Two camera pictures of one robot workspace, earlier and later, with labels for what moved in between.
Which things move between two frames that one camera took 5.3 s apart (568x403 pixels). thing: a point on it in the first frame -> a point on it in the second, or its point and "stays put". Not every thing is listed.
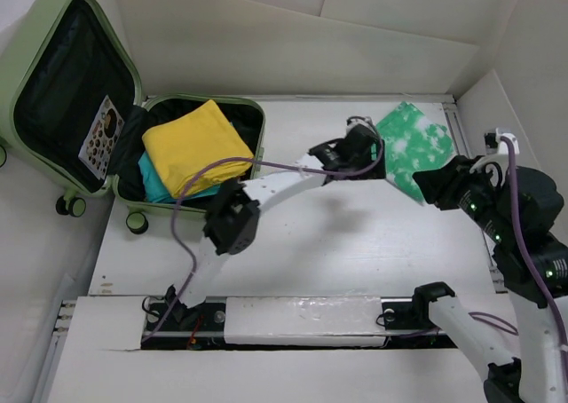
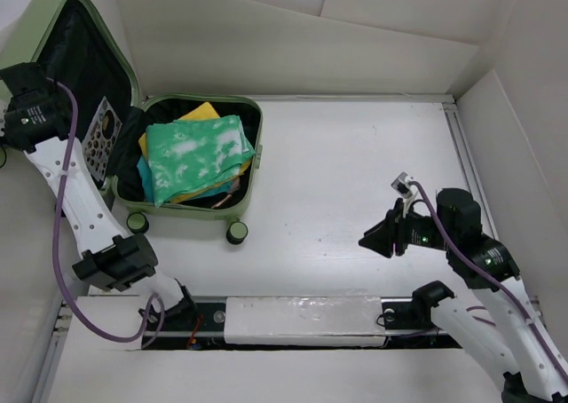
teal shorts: (155, 190) stays put
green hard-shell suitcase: (73, 113) stays put
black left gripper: (376, 173) -> (11, 106)
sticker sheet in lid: (101, 138) stays put
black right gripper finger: (437, 185) -> (381, 238)
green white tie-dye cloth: (413, 142) -> (193, 154)
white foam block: (326, 320) stays put
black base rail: (170, 325) stays put
